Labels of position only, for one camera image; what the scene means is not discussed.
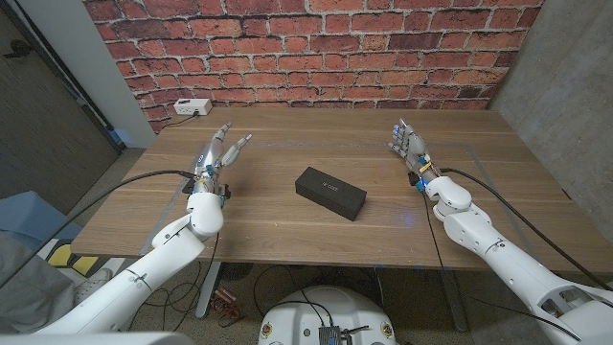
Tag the blue seat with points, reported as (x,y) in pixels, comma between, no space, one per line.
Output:
(33,215)

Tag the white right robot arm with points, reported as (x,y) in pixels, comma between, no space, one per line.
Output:
(503,259)

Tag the grey module on robot base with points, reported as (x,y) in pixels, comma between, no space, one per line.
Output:
(330,335)

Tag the black rectangular box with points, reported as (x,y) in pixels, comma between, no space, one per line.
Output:
(330,191)

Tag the person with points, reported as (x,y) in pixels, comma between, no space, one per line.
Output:
(33,287)

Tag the black round floor grille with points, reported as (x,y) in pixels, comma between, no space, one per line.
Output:
(237,270)

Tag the white yellow black floor mat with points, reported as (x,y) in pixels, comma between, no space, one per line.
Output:
(86,263)

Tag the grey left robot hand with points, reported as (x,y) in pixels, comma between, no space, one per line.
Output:
(211,163)

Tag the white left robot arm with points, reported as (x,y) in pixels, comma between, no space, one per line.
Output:
(143,273)

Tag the white power strip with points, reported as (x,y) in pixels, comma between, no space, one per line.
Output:
(191,106)

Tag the dark grey panelled door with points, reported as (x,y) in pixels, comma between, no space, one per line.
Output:
(38,134)

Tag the grey table leg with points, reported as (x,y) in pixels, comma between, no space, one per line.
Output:
(455,302)
(208,292)

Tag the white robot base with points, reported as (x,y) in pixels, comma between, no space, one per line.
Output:
(306,316)

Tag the red brick print backdrop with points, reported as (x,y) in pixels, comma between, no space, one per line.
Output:
(311,57)

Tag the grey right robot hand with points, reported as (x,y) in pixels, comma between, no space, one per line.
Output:
(414,148)

